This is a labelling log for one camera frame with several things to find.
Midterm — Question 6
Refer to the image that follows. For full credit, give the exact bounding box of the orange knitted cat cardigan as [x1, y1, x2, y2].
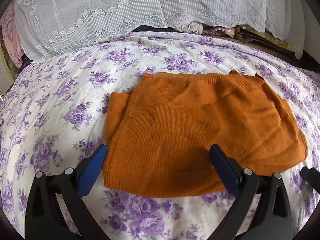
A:
[103, 70, 308, 198]

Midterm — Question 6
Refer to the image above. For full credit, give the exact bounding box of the purple floral bed sheet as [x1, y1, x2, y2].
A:
[1, 33, 319, 239]

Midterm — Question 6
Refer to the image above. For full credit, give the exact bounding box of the pink floral hanging cloth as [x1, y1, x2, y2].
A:
[1, 1, 24, 69]

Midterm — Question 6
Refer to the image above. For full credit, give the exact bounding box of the white lace cover cloth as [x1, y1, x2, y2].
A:
[15, 0, 305, 62]

